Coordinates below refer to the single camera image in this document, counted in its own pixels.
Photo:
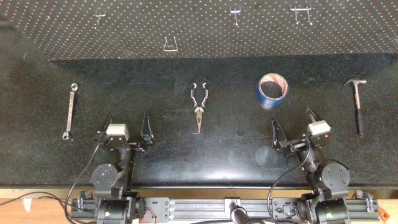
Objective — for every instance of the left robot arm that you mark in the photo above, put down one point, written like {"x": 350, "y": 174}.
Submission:
{"x": 113, "y": 180}

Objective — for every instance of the pliers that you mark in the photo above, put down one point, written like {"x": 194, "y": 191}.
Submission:
{"x": 199, "y": 116}

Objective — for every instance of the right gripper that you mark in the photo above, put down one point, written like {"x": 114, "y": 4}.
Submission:
{"x": 320, "y": 140}

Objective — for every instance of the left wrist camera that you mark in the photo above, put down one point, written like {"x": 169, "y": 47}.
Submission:
{"x": 117, "y": 130}

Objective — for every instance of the wrench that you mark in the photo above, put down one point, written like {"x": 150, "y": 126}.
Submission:
{"x": 71, "y": 109}

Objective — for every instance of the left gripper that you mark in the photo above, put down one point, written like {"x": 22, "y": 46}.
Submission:
{"x": 115, "y": 143}

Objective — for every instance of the black pegboard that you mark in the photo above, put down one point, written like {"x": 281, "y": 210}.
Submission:
{"x": 217, "y": 31}

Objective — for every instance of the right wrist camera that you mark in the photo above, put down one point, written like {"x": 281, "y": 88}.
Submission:
{"x": 318, "y": 127}

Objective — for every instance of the mounting rail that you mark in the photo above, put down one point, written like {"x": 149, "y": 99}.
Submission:
{"x": 199, "y": 208}

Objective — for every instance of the white tape piece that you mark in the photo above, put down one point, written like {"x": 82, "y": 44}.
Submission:
{"x": 27, "y": 203}

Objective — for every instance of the metal hook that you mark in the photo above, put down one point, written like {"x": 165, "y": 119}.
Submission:
{"x": 100, "y": 14}
{"x": 170, "y": 49}
{"x": 235, "y": 18}
{"x": 301, "y": 8}

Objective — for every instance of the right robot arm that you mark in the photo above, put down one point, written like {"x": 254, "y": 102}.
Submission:
{"x": 334, "y": 179}

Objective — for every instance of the hammer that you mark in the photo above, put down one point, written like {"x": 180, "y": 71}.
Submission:
{"x": 357, "y": 99}

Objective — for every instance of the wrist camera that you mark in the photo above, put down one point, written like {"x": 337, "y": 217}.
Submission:
{"x": 318, "y": 127}
{"x": 117, "y": 130}

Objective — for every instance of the roll of blue tape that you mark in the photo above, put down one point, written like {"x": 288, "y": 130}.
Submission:
{"x": 264, "y": 99}

